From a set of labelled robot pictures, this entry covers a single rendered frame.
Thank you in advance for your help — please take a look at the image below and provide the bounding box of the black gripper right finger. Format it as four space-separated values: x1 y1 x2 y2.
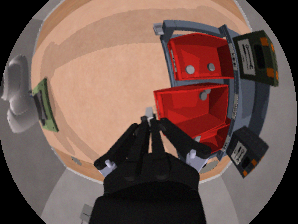
149 107 212 180

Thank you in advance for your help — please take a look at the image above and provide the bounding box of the red bin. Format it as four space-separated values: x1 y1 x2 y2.
199 116 231 153
153 82 228 138
167 33 234 81

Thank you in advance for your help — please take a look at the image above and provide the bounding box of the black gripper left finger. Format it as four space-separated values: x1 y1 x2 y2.
94 107 150 181

